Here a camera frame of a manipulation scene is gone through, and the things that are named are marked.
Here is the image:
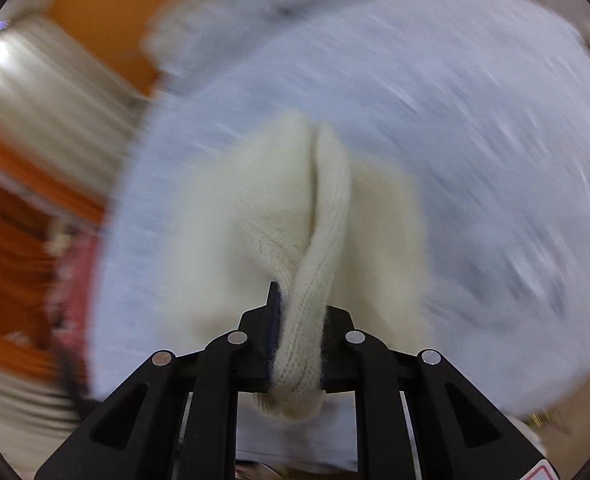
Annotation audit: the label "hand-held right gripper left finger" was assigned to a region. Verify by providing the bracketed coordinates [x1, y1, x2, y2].
[34, 282, 282, 480]

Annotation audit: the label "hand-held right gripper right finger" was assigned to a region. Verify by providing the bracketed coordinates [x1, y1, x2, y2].
[319, 305, 550, 480]

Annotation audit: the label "cream knit cardigan red buttons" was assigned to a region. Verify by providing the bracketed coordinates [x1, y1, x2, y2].
[167, 110, 433, 423]

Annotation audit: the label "blue butterfly print bed sheet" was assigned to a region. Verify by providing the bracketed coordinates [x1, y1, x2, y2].
[88, 0, 590, 472]

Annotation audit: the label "cream pleated curtain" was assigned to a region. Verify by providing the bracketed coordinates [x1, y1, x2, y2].
[0, 350, 92, 463]
[0, 14, 147, 197]

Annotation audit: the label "grey-blue duvet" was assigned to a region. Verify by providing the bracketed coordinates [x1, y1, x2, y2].
[145, 0, 456, 63]

